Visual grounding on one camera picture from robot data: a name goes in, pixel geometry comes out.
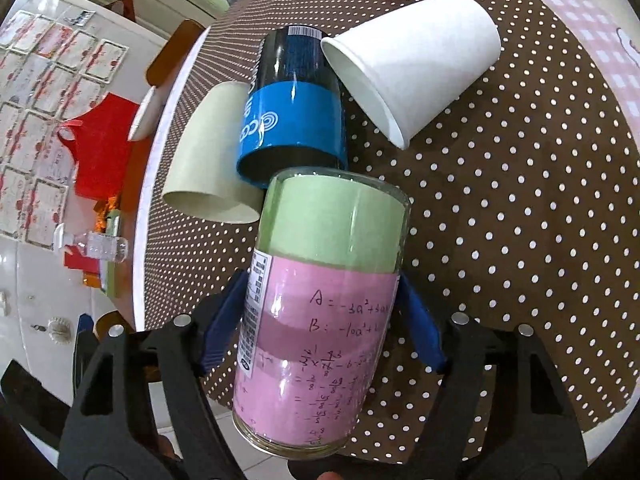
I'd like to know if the beige paper cup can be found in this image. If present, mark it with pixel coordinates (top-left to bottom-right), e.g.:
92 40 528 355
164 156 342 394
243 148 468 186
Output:
161 81 265 224

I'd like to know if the wooden chair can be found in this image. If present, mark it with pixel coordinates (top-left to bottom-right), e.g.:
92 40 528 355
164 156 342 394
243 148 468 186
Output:
128 19 207 142

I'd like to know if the glass cup with pink paper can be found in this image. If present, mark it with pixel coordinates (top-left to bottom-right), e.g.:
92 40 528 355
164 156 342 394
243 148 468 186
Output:
232 168 412 459

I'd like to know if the clear plastic bottle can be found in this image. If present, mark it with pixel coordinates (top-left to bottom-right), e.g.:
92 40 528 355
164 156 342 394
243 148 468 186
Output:
53 224 130 264

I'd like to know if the white cabinet with stickers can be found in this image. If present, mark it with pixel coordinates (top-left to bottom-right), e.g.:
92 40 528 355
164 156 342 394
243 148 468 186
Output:
0 0 173 406

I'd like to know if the red cloth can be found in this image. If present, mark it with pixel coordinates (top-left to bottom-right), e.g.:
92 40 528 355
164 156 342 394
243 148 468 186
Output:
56 92 142 202

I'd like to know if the brown polka dot tablecloth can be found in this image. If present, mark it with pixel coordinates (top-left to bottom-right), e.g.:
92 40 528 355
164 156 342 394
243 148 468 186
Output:
140 0 640 453

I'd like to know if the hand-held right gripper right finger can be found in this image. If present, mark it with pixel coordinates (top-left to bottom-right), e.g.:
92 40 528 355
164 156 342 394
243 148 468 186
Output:
350 271 591 480

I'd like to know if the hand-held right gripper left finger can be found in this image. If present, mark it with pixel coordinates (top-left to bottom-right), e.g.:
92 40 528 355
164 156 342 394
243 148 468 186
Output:
56 270 249 480

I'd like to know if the blue and black cup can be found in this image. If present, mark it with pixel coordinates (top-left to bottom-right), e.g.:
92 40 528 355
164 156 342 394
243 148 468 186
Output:
236 26 349 190

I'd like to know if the pink checkered cloth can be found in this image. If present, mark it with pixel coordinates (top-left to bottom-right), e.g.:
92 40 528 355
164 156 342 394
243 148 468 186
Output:
492 0 640 137

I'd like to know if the white paper cup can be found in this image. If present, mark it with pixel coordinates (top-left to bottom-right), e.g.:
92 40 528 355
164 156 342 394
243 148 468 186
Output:
320 0 502 150

